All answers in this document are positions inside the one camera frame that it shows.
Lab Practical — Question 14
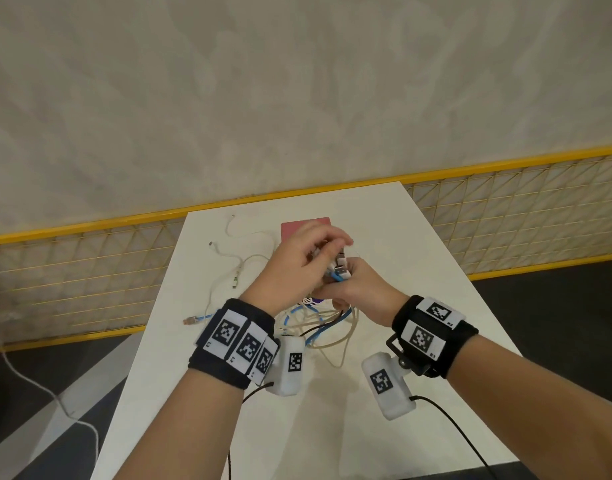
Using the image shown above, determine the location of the black right wristband with markers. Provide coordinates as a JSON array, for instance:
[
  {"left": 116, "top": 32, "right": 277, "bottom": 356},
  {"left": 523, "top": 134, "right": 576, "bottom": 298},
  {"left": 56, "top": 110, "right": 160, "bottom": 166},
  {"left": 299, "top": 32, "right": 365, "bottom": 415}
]
[{"left": 385, "top": 294, "right": 479, "bottom": 379}]

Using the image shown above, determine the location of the person's left forearm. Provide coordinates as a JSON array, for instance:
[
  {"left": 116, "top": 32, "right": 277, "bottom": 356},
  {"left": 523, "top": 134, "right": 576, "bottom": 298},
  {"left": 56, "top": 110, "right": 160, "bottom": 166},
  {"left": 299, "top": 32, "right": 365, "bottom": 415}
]
[{"left": 113, "top": 367, "right": 252, "bottom": 480}]

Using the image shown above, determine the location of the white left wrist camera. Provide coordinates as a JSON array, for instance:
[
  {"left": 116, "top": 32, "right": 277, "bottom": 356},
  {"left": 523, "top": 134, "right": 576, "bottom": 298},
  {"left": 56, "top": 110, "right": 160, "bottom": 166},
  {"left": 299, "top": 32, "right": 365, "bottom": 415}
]
[{"left": 264, "top": 335, "right": 305, "bottom": 397}]

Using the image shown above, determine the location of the person's left hand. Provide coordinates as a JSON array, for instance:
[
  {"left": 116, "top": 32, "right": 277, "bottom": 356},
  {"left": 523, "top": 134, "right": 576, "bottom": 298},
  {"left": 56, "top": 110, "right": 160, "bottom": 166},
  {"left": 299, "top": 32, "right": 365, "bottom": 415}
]
[{"left": 238, "top": 219, "right": 355, "bottom": 321}]

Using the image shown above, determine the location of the pink drawer box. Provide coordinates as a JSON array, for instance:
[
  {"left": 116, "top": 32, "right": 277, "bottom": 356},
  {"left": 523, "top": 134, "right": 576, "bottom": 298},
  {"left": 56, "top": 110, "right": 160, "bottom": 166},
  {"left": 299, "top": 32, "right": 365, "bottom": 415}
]
[{"left": 281, "top": 217, "right": 333, "bottom": 243}]

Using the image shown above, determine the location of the black right camera cable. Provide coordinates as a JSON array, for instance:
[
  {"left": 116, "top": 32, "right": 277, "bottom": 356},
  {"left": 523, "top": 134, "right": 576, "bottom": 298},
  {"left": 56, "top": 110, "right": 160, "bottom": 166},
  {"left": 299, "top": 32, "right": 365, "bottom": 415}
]
[{"left": 408, "top": 395, "right": 492, "bottom": 480}]

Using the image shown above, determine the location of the black wristband with markers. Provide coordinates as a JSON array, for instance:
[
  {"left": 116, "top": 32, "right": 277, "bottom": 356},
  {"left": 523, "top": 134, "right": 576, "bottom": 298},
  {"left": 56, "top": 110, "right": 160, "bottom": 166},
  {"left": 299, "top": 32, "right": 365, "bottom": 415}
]
[
  {"left": 385, "top": 294, "right": 479, "bottom": 379},
  {"left": 188, "top": 298, "right": 282, "bottom": 389}
]

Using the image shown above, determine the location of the bundle of white cables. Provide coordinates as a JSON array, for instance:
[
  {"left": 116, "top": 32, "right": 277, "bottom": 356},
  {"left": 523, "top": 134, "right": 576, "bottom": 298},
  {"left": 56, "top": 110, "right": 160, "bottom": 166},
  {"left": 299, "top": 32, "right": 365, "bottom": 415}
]
[
  {"left": 205, "top": 239, "right": 271, "bottom": 315},
  {"left": 311, "top": 244, "right": 351, "bottom": 284},
  {"left": 225, "top": 214, "right": 279, "bottom": 251},
  {"left": 285, "top": 307, "right": 361, "bottom": 371}
]

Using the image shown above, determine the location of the person's right hand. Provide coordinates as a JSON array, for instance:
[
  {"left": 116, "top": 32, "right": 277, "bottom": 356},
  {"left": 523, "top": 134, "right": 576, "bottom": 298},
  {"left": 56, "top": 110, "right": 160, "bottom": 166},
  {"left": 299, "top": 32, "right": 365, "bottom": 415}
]
[{"left": 311, "top": 257, "right": 412, "bottom": 329}]

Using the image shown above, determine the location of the blue cable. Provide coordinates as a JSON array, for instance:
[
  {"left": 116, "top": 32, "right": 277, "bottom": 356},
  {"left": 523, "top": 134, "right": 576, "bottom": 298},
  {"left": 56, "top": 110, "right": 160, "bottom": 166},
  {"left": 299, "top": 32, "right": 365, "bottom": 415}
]
[{"left": 182, "top": 272, "right": 355, "bottom": 348}]

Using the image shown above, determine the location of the black left wristband with markers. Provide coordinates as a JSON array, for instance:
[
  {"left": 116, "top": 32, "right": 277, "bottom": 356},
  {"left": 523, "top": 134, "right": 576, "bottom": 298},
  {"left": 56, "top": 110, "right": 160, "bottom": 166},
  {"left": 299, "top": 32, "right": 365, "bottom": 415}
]
[{"left": 188, "top": 298, "right": 282, "bottom": 389}]

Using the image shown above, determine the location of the person's right forearm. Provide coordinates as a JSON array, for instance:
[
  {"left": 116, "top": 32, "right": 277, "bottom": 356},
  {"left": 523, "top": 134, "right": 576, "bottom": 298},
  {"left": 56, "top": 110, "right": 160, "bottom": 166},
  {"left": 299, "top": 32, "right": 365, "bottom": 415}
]
[{"left": 445, "top": 334, "right": 612, "bottom": 480}]

